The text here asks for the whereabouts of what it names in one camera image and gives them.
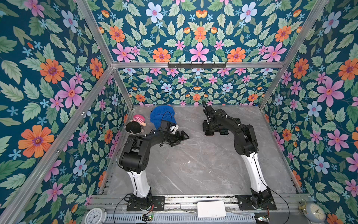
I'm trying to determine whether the white box on rail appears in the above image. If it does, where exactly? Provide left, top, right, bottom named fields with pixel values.
left=197, top=201, right=226, bottom=218

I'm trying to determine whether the cream alarm clock right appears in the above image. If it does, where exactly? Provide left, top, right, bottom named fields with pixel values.
left=299, top=199, right=326, bottom=224

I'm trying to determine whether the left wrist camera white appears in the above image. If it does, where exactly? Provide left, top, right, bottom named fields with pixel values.
left=170, top=125, right=179, bottom=134

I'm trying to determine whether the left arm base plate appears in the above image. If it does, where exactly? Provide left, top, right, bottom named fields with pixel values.
left=126, top=196, right=166, bottom=211

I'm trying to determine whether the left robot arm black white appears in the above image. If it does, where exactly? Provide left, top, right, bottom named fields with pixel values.
left=117, top=120, right=190, bottom=211

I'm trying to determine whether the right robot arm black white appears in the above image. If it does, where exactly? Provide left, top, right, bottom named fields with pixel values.
left=202, top=102, right=273, bottom=210

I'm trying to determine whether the white round clock left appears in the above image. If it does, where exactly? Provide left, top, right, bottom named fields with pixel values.
left=84, top=207, right=107, bottom=224

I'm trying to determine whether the plush doll pink hat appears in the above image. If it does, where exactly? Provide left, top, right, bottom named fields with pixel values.
left=125, top=114, right=146, bottom=135

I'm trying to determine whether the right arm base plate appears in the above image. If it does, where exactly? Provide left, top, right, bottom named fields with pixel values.
left=235, top=195, right=277, bottom=211

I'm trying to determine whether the black hook bar on frame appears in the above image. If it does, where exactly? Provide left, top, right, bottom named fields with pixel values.
left=167, top=62, right=227, bottom=70

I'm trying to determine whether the blue baseball cap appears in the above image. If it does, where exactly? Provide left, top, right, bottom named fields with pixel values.
left=150, top=105, right=177, bottom=129

